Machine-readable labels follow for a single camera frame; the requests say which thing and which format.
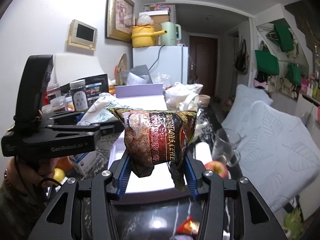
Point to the white paper roll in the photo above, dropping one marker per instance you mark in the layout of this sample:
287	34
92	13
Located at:
203	152

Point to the dark lidded spice jar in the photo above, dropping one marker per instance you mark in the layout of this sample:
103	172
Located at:
78	92

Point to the blue white medicine box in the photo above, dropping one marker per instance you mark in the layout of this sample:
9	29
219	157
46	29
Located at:
86	162

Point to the wall intercom panel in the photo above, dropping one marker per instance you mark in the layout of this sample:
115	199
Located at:
82	35

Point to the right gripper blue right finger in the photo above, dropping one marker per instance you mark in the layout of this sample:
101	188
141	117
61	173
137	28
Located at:
190	176

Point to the glass mug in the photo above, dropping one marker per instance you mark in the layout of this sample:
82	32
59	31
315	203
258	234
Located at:
225	147

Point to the framed picture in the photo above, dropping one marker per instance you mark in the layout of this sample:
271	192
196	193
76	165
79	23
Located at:
120	18

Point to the brown nut snack bag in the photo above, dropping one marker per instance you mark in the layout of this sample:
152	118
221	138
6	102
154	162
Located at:
155	137

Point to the yellow lemon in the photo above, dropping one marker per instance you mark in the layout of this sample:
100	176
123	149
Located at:
59	175

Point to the rear leaf pattern cushion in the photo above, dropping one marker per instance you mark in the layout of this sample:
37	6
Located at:
245	97

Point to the red gold snack packet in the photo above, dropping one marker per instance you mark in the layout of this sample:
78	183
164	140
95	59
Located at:
188	227

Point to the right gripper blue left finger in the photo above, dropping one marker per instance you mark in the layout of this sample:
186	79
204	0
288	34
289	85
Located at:
123	174

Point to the red apple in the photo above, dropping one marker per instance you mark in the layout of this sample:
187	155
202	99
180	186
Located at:
217	167

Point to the yellow enamel pot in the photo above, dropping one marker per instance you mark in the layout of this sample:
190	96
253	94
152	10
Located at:
145	35

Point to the person's left hand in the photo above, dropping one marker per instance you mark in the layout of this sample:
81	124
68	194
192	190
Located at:
20	174

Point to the white fridge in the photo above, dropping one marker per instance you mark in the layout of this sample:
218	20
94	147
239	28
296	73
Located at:
171	61

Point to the white printed snack bag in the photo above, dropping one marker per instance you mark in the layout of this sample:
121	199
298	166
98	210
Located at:
98	113

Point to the mint green kettle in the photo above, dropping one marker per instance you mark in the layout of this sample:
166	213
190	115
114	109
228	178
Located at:
172	35

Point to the plastic bag of snacks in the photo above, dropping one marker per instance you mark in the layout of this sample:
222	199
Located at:
176	92

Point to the green tote bag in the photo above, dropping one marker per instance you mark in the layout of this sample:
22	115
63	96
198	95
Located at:
266	62

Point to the front leaf pattern cushion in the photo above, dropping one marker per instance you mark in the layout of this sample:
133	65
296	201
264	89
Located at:
278	154

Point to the cream rabbit water bottle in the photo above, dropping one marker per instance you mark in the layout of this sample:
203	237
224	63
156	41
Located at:
196	102

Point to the leaf pattern cushion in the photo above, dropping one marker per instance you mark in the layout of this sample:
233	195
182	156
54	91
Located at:
278	154
245	97

